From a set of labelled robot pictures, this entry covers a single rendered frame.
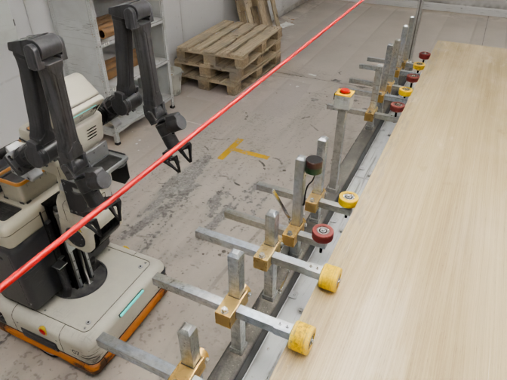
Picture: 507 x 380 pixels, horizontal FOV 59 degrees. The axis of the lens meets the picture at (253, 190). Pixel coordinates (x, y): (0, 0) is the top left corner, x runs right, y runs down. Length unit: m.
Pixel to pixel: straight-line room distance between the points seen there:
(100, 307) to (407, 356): 1.48
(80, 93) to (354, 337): 1.24
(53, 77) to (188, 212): 2.01
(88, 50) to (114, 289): 2.17
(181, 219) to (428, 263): 1.96
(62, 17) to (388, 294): 3.29
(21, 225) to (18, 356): 0.81
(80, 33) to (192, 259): 2.05
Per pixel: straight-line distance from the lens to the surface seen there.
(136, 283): 2.40
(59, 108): 1.44
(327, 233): 1.67
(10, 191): 2.20
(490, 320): 1.55
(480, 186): 2.13
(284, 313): 1.77
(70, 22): 3.98
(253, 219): 1.78
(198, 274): 2.78
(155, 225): 3.17
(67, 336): 2.30
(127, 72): 1.81
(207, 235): 1.57
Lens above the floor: 1.99
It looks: 35 degrees down
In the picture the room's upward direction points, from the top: straight up
